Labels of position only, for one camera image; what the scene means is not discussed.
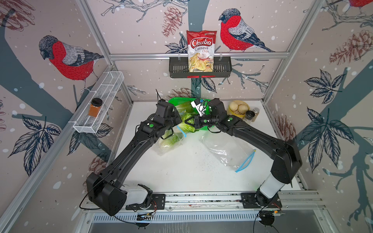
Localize chinese cabbage light green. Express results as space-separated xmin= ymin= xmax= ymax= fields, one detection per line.
xmin=178 ymin=111 xmax=196 ymax=134

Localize orange spice jar black lid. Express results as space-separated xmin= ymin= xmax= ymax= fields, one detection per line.
xmin=88 ymin=98 xmax=103 ymax=117

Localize red cassava chips bag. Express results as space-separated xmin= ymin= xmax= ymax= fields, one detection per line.
xmin=186 ymin=31 xmax=217 ymax=72

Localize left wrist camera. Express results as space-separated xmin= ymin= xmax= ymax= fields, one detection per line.
xmin=153 ymin=99 xmax=175 ymax=125

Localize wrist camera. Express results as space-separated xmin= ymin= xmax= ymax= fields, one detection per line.
xmin=208 ymin=98 xmax=227 ymax=117
xmin=153 ymin=99 xmax=175 ymax=125

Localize black wall basket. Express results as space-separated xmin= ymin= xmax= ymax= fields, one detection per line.
xmin=169 ymin=57 xmax=232 ymax=79

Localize salt grinder black cap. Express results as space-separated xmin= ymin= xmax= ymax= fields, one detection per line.
xmin=244 ymin=110 xmax=255 ymax=122

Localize clear zipper bag blue zip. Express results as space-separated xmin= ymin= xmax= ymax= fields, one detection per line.
xmin=156 ymin=126 xmax=186 ymax=156

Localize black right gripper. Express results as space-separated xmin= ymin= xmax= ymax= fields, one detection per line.
xmin=183 ymin=114 xmax=219 ymax=130

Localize green plastic basket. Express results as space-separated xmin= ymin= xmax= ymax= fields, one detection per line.
xmin=169 ymin=97 xmax=210 ymax=116

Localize chinese cabbage front dark leaves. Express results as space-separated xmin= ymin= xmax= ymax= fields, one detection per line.
xmin=159 ymin=133 xmax=183 ymax=150

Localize bamboo steamer yellow bands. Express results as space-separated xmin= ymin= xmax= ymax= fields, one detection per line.
xmin=227 ymin=100 xmax=250 ymax=119

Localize white steamed bun right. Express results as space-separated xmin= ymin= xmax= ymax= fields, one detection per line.
xmin=238 ymin=104 xmax=249 ymax=115

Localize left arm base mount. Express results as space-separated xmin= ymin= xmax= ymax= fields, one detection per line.
xmin=121 ymin=184 xmax=166 ymax=212

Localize white steamed bun left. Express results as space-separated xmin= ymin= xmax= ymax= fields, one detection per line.
xmin=229 ymin=101 xmax=239 ymax=112

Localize aluminium rail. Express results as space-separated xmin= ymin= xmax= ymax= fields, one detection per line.
xmin=154 ymin=190 xmax=326 ymax=212

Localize small clear spice bottle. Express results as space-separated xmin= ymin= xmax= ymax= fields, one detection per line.
xmin=252 ymin=107 xmax=260 ymax=122

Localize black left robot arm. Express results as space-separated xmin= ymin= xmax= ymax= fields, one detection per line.
xmin=86 ymin=105 xmax=181 ymax=216

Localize white wire shelf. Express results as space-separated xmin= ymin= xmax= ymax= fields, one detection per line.
xmin=73 ymin=71 xmax=124 ymax=134

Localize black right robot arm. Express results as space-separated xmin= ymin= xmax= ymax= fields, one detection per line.
xmin=184 ymin=115 xmax=303 ymax=207

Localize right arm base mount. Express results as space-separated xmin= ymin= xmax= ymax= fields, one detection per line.
xmin=240 ymin=191 xmax=282 ymax=209

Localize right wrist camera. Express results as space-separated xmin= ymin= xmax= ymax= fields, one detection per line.
xmin=208 ymin=98 xmax=227 ymax=117

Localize white steamed bun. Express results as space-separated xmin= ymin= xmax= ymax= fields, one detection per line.
xmin=229 ymin=101 xmax=239 ymax=112
xmin=238 ymin=104 xmax=249 ymax=115

